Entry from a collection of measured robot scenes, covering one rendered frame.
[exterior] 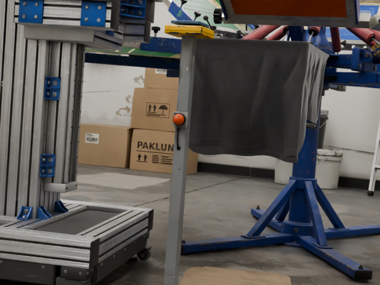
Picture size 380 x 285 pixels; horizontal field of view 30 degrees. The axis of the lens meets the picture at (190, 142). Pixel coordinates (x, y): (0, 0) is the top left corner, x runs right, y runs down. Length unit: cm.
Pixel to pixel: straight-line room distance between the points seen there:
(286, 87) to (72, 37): 79
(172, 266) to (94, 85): 575
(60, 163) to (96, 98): 526
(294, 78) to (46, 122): 95
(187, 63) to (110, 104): 561
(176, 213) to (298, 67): 67
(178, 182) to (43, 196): 67
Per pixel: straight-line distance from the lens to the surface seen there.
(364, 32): 361
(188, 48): 234
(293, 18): 326
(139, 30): 293
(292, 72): 253
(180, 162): 234
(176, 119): 229
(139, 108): 726
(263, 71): 255
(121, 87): 787
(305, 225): 385
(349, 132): 716
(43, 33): 267
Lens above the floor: 70
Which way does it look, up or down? 3 degrees down
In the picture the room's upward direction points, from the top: 4 degrees clockwise
